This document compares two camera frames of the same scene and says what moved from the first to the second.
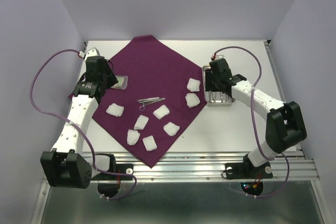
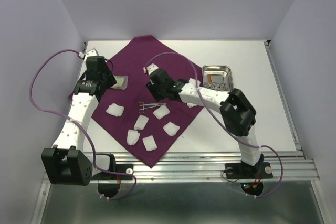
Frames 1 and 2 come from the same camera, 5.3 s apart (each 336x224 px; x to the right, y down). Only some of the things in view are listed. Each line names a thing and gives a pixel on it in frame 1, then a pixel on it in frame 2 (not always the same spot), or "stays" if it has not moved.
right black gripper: [208, 86] -> [153, 87]
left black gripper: [113, 80] stays
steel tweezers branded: [144, 99] -> [156, 104]
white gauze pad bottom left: [132, 136] stays
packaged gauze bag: [122, 83] stays
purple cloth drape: [160, 94] stays
